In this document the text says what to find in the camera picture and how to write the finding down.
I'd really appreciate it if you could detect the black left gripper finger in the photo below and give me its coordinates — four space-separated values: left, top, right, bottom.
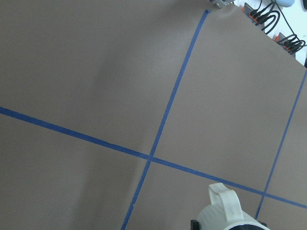
190 219 200 230

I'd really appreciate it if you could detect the white cup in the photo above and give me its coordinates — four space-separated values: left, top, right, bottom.
196 183 268 230

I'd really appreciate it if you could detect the far black cable hub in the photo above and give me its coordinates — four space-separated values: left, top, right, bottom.
274 33 307 55

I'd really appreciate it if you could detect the black cable hub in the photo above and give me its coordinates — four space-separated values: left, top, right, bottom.
242 2 281 35
274 33 307 55

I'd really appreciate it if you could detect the near black cable hub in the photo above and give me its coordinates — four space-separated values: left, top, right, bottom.
242 2 281 35

